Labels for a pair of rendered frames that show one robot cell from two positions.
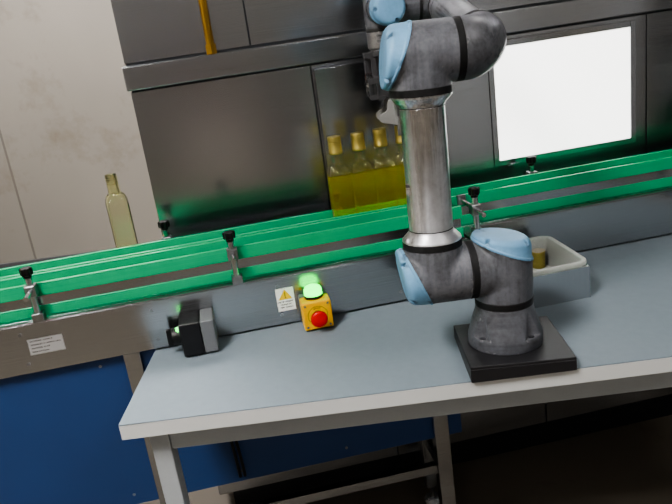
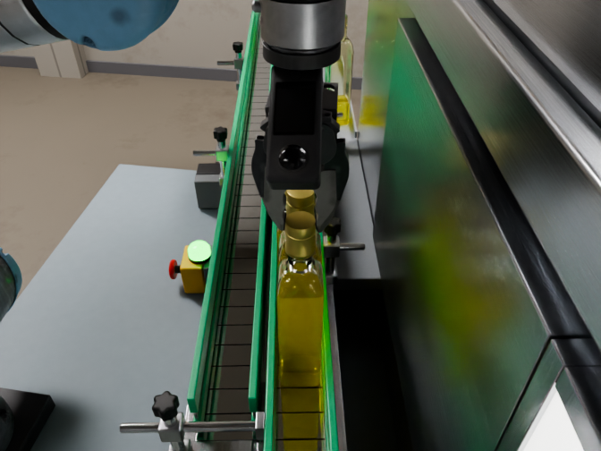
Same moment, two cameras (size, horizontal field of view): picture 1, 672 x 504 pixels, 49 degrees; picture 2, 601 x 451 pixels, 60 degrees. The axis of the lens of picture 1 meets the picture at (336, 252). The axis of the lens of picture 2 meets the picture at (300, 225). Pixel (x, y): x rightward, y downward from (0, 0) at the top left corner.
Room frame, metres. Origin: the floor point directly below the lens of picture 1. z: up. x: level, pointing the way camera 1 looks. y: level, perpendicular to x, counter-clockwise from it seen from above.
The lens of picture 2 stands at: (1.92, -0.65, 1.53)
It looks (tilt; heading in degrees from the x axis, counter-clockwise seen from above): 40 degrees down; 97
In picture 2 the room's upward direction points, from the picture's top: straight up
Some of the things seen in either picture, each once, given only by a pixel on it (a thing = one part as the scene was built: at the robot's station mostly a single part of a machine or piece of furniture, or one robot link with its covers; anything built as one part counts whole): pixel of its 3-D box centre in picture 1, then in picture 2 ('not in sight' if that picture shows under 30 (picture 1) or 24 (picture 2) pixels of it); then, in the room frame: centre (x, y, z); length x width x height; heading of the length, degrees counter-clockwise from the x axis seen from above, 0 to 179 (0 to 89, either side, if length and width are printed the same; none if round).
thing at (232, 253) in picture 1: (233, 261); (212, 157); (1.63, 0.24, 0.94); 0.07 x 0.04 x 0.13; 8
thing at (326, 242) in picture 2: not in sight; (343, 251); (1.92, -0.02, 0.94); 0.07 x 0.04 x 0.13; 8
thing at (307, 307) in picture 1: (316, 311); (200, 269); (1.64, 0.07, 0.79); 0.07 x 0.07 x 0.07; 8
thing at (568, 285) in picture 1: (530, 269); not in sight; (1.70, -0.47, 0.79); 0.27 x 0.17 x 0.08; 8
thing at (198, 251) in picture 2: (312, 290); (198, 251); (1.64, 0.07, 0.84); 0.04 x 0.04 x 0.03
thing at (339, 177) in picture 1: (342, 203); not in sight; (1.85, -0.04, 0.99); 0.06 x 0.06 x 0.21; 7
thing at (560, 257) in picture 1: (535, 269); not in sight; (1.68, -0.48, 0.80); 0.22 x 0.17 x 0.09; 8
